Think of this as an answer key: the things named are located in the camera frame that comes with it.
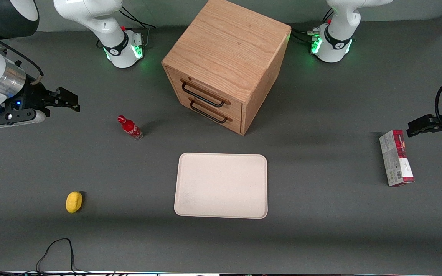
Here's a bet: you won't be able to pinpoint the wooden drawer front panel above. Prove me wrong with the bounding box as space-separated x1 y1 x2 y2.
175 90 243 135

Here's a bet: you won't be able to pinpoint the oak wooden drawer cabinet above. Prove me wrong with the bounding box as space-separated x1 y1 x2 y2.
162 0 292 136

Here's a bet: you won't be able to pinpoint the black left base cables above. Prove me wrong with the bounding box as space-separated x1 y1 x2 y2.
290 7 336 43

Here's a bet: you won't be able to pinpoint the yellow lemon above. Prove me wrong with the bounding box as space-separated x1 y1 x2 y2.
66 191 84 214

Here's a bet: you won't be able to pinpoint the black right base cables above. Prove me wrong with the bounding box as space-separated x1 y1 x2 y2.
119 5 157 30

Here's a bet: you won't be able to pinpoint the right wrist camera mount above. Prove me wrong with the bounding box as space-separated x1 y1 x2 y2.
0 109 48 128

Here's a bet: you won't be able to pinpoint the black base cables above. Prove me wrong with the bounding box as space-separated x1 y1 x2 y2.
119 5 157 30
290 7 336 43

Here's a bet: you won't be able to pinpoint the wooden drawer with tray interior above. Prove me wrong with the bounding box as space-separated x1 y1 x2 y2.
166 66 243 119

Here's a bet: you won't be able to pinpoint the beige rectangular tray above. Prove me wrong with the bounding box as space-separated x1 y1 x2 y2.
174 153 268 220

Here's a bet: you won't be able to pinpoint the red soda bottle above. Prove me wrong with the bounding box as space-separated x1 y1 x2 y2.
117 115 144 141

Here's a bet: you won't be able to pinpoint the red and white carton box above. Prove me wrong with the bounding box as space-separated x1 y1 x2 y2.
379 130 416 187

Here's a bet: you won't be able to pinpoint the black metal drawer handle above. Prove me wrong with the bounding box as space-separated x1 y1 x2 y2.
180 79 231 108
189 97 233 125

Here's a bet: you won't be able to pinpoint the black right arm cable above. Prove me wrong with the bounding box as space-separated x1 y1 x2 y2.
0 26 45 85

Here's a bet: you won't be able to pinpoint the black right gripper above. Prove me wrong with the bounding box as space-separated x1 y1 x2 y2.
12 80 81 117

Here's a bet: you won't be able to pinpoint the thin black looped floor cable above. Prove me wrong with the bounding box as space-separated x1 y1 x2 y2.
36 238 91 275

